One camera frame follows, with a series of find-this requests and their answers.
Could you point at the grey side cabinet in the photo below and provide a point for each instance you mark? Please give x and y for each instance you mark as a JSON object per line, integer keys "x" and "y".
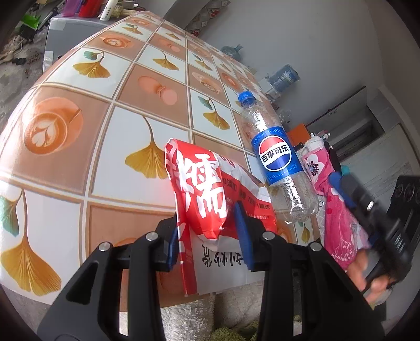
{"x": 64, "y": 33}

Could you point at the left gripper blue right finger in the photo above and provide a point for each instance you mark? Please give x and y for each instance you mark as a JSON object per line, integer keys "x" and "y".
{"x": 243, "y": 225}

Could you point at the pink floral blanket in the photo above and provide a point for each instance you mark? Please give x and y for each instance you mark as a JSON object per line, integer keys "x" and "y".
{"x": 343, "y": 236}

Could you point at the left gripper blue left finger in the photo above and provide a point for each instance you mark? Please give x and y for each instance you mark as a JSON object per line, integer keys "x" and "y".
{"x": 172, "y": 248}

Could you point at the clear Pepsi plastic bottle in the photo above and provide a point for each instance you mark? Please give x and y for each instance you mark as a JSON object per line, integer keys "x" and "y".
{"x": 292, "y": 194}

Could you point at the red thermos bottle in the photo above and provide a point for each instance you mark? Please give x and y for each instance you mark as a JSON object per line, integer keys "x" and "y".
{"x": 89, "y": 8}

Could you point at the purple plastic container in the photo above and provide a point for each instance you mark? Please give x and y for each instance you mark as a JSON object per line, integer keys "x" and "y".
{"x": 71, "y": 8}

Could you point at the white small bottle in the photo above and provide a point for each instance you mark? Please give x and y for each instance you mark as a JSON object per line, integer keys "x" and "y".
{"x": 107, "y": 11}

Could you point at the large blue water jug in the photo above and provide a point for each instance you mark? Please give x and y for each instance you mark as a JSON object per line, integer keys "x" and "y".
{"x": 233, "y": 52}

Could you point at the patterned tablecloth on table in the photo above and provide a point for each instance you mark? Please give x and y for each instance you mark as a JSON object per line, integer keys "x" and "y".
{"x": 82, "y": 153}

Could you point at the green paper bag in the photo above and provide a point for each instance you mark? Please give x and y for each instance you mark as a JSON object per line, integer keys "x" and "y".
{"x": 31, "y": 21}

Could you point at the tall patterned roll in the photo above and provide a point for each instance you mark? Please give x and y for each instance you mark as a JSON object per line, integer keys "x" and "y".
{"x": 206, "y": 14}

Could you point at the orange stool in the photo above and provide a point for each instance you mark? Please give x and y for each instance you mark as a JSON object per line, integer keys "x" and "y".
{"x": 298, "y": 135}

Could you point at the water jug on dispenser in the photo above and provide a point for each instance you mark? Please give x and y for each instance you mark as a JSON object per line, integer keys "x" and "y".
{"x": 283, "y": 78}

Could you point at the person's right hand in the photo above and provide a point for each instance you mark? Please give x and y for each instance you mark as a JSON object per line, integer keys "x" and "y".
{"x": 355, "y": 272}

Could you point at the red white snack bag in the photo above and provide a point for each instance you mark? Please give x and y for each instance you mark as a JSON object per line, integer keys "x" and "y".
{"x": 206, "y": 187}

